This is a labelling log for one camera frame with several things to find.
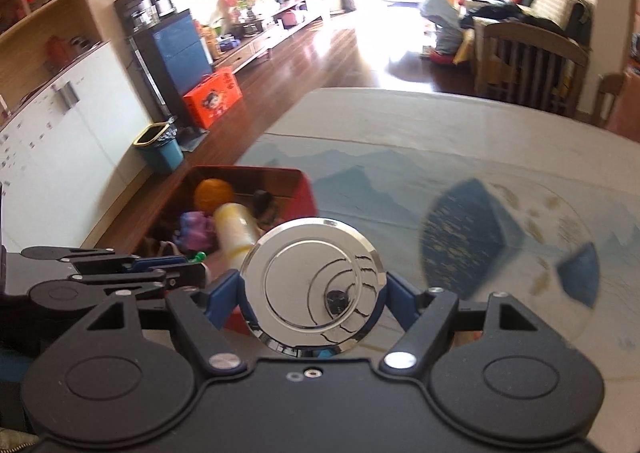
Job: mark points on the orange gift box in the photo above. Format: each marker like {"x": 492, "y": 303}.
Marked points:
{"x": 212, "y": 98}

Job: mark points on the grey blue bag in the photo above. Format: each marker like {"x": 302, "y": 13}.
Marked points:
{"x": 442, "y": 20}

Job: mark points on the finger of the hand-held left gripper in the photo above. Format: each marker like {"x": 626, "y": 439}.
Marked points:
{"x": 187, "y": 275}
{"x": 165, "y": 261}

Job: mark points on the long low tv console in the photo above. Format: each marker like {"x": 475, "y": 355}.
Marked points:
{"x": 270, "y": 33}

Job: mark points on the wooden wall shelf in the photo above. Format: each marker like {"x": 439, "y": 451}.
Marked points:
{"x": 40, "y": 8}

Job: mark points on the red floor cushion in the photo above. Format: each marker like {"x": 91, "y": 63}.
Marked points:
{"x": 445, "y": 58}

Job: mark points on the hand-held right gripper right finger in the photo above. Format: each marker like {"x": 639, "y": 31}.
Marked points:
{"x": 400, "y": 295}

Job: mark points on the striped blanket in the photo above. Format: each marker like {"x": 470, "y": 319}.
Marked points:
{"x": 560, "y": 5}

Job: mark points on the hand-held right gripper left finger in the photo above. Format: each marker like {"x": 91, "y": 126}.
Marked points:
{"x": 222, "y": 295}

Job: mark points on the dark cabinet with blue front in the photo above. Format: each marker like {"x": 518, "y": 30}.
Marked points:
{"x": 170, "y": 58}

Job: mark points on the printed mountain table mat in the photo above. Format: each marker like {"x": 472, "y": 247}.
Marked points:
{"x": 380, "y": 173}

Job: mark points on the blue trash bin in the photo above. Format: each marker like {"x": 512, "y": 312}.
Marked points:
{"x": 157, "y": 148}

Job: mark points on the orange ball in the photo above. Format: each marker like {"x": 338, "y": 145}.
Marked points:
{"x": 212, "y": 193}

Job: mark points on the white cabinet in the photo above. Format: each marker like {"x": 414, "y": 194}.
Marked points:
{"x": 65, "y": 143}

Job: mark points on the yellow white bottle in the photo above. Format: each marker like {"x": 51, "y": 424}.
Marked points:
{"x": 232, "y": 233}

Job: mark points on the black clothing pile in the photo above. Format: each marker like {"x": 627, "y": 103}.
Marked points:
{"x": 495, "y": 13}

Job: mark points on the red metal tin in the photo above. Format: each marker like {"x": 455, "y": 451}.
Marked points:
{"x": 305, "y": 198}

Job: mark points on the yellow blanket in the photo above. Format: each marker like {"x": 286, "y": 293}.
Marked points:
{"x": 492, "y": 60}

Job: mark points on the grey floor mat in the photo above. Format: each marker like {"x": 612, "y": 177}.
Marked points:
{"x": 192, "y": 139}

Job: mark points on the round chrome metal lid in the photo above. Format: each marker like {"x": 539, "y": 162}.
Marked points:
{"x": 310, "y": 283}

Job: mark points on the purple black round toy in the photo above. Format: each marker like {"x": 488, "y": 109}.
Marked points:
{"x": 195, "y": 228}

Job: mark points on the wooden slatted chair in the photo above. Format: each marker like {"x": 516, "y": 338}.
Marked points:
{"x": 530, "y": 63}

